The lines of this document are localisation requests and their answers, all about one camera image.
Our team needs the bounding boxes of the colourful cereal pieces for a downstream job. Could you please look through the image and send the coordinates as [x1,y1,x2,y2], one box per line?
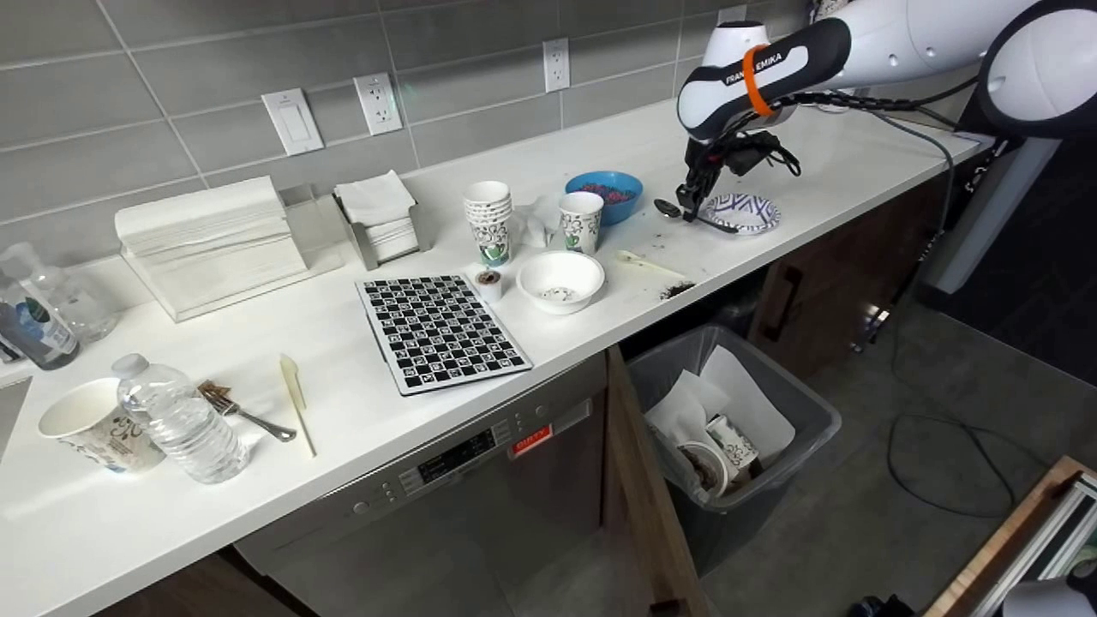
[594,182,637,220]

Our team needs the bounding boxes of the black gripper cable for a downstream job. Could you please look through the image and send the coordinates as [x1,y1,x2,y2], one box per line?
[775,74,997,234]

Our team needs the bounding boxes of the blue bowl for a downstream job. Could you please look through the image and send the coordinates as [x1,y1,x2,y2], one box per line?
[564,166,649,229]

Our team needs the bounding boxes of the short floral paper cup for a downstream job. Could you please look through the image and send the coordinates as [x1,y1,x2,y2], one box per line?
[554,189,607,257]

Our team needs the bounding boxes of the steel dishwasher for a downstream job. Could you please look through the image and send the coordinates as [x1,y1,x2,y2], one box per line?
[233,353,613,617]

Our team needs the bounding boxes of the clear plastic bottle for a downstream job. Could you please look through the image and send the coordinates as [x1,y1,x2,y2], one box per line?
[0,239,119,370]

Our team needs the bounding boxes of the white paper sheets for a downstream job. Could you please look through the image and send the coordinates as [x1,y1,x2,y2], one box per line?
[646,341,800,477]

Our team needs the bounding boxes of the black floor cable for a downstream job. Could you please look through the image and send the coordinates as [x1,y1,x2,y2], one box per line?
[883,305,1049,523]

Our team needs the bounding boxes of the wide patterned paper cup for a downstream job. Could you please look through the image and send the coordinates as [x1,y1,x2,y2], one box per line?
[36,372,169,477]

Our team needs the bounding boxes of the open cabinet door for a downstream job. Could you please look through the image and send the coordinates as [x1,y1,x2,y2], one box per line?
[600,345,714,617]

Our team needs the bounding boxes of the blue patterned paper plate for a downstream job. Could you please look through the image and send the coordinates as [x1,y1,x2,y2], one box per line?
[701,189,789,239]

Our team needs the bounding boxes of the dirty metal fork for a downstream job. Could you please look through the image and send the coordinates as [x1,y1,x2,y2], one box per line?
[194,378,302,446]

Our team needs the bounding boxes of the crumpled white napkin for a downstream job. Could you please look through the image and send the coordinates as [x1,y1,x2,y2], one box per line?
[511,191,564,257]

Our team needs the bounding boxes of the clear water bottle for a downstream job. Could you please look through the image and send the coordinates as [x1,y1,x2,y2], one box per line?
[110,349,249,487]

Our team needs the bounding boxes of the white napkin holder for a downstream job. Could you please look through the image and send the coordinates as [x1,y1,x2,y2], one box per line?
[329,166,425,271]

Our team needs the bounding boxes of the paper cup with coffee grounds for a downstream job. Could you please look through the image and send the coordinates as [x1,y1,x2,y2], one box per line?
[678,438,735,501]

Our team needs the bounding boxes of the wooden frame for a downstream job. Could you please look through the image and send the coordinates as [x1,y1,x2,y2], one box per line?
[922,454,1097,617]

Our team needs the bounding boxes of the grey trash bin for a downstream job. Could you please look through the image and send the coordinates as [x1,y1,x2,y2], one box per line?
[625,321,847,576]

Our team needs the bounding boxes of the white bowl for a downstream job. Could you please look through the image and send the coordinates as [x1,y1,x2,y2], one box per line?
[514,245,607,314]

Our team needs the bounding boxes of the discarded floral paper cup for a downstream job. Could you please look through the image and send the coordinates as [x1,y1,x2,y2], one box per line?
[703,414,762,477]

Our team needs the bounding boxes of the white rectangular box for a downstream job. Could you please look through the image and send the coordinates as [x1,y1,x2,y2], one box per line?
[114,171,312,321]

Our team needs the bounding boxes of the steel dispenser box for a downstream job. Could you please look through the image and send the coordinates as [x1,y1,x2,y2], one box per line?
[278,182,357,267]

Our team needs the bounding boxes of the dark wooden lower cabinet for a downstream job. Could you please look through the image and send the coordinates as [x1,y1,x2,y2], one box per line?
[751,166,958,385]

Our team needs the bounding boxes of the cream flat stick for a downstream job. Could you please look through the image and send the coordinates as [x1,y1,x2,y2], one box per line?
[276,353,324,460]
[609,250,696,285]

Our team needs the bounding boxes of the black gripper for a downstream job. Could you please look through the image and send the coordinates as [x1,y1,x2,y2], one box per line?
[677,127,794,222]

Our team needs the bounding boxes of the black white checkerboard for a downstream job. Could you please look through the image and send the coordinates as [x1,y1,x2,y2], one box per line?
[353,271,536,396]

